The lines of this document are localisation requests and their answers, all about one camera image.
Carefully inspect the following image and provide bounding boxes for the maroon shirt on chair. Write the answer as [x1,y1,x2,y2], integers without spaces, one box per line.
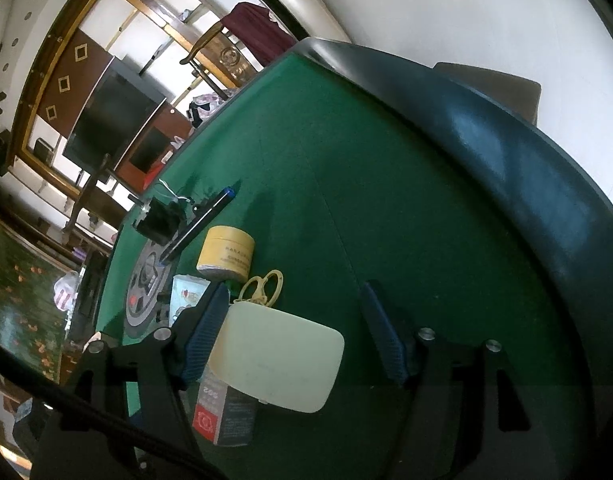
[221,2,297,67]

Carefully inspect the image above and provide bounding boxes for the green floral painting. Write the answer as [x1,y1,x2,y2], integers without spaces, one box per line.
[0,225,68,382]

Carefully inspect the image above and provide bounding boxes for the black flat television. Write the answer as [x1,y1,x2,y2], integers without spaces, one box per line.
[62,58,165,174]

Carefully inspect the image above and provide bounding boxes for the wooden chair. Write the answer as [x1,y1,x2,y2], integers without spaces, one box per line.
[180,21,259,99]

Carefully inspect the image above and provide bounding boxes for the black pen blue cap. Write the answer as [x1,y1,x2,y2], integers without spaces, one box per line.
[159,186,236,266]

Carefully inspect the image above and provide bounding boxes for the cream rounded square case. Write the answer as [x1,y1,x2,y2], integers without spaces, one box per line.
[209,301,344,414]

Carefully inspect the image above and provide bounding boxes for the yellow scissors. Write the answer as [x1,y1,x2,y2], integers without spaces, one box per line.
[235,270,285,308]

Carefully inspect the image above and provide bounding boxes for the black stepper motor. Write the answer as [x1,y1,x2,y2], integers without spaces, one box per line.
[133,197,186,246]

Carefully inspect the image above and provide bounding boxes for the light blue cartoon tissue pack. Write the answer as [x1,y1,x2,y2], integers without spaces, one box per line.
[169,274,210,327]

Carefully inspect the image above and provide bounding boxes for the round grey black coaster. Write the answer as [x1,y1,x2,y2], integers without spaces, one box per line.
[124,240,175,338]

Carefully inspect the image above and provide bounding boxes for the wooden wall cabinet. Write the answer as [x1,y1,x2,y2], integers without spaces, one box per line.
[6,0,256,210]

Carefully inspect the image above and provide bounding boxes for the brown cardboard panel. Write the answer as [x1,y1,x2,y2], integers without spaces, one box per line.
[433,62,541,126]

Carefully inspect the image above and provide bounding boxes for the grey red product box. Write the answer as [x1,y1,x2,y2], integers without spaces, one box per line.
[192,367,259,448]

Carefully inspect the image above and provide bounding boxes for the yellow lidded jar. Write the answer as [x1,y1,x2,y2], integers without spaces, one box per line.
[196,226,256,283]

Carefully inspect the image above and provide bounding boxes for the dark padded table rim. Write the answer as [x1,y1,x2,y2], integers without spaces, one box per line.
[290,37,613,391]

